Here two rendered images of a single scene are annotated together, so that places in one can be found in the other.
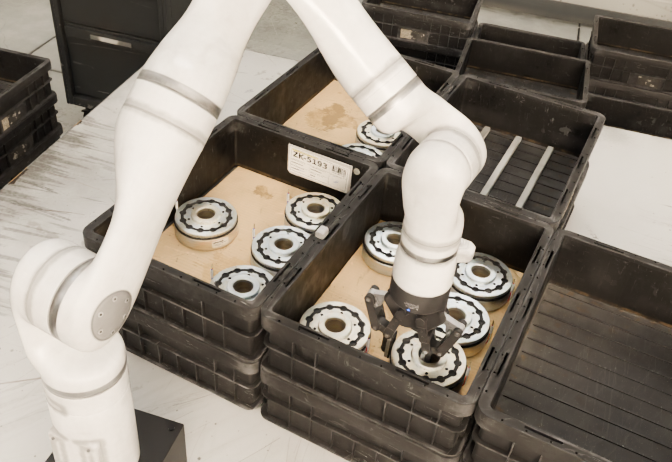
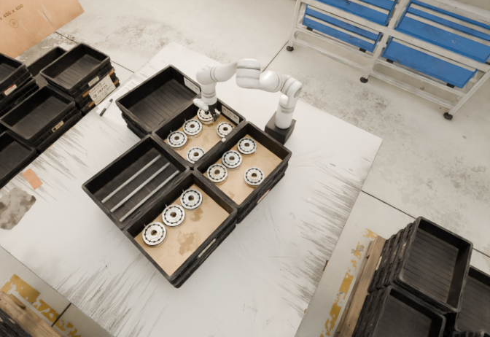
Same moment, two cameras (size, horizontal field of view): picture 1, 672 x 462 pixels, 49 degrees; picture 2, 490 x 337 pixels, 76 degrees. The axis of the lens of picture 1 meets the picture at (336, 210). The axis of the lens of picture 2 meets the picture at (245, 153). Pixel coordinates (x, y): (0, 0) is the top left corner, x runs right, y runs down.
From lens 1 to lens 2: 1.79 m
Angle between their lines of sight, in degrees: 83
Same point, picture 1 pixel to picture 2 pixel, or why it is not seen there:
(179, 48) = (270, 73)
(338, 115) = (184, 243)
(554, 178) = (114, 184)
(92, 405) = not seen: hidden behind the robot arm
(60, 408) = not seen: hidden behind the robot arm
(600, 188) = (76, 216)
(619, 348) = (151, 118)
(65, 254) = (292, 82)
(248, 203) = (237, 189)
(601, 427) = (171, 101)
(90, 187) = (294, 252)
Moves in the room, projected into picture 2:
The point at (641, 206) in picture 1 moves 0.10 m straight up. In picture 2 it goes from (68, 202) to (59, 193)
